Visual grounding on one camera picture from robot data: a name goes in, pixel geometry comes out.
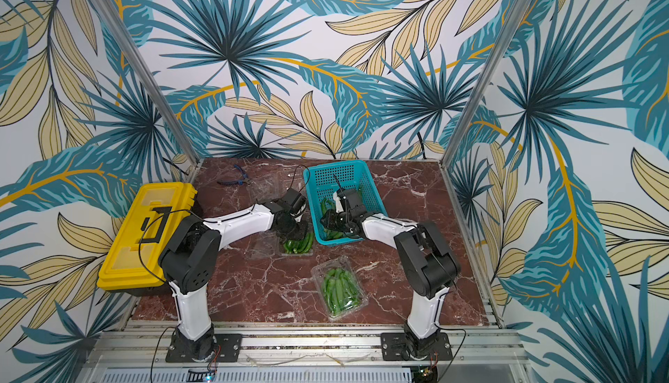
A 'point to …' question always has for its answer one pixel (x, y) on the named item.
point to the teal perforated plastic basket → (323, 181)
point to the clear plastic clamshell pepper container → (266, 186)
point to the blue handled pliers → (239, 182)
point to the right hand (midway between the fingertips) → (324, 219)
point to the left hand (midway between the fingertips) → (302, 238)
